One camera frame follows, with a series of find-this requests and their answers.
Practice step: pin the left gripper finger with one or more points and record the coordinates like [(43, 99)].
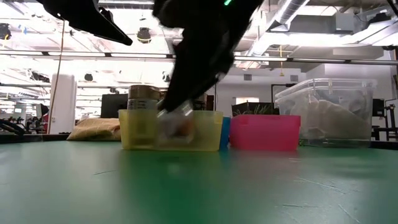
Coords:
[(99, 23)]

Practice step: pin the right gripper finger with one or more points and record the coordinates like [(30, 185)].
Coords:
[(178, 84), (208, 77)]

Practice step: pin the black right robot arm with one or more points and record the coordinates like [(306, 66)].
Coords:
[(248, 7)]

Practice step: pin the small black ceiling fixture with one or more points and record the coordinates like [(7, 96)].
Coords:
[(165, 76), (4, 31), (88, 76)]

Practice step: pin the black planter box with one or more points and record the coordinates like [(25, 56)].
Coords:
[(237, 109)]

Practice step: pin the blue plastic bin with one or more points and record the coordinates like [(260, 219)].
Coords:
[(225, 133)]

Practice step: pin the green succulent plant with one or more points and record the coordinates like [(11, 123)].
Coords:
[(259, 110)]

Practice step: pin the yellow-green plastic bin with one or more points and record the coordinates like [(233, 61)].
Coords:
[(140, 133)]

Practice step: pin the black monitor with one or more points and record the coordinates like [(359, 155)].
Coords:
[(113, 105)]

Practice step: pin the pink plastic bin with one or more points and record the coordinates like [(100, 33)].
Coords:
[(264, 133)]

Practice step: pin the white pillar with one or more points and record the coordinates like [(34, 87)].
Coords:
[(63, 102)]

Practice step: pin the beige folded cloth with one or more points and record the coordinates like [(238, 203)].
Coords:
[(96, 129)]

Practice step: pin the grey ceiling unit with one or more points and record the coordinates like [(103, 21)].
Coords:
[(320, 23)]

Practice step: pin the clear plastic storage box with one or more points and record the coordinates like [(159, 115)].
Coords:
[(326, 118)]

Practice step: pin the black equipment rack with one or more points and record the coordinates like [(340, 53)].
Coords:
[(377, 107)]

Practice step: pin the black hanging ceiling camera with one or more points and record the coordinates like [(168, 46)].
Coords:
[(144, 35)]

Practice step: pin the grey overhead frame bar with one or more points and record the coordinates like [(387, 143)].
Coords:
[(140, 57)]

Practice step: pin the small black stand frame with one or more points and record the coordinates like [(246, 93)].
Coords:
[(281, 84)]

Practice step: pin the silver diagonal ceiling duct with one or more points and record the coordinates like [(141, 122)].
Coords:
[(289, 12)]

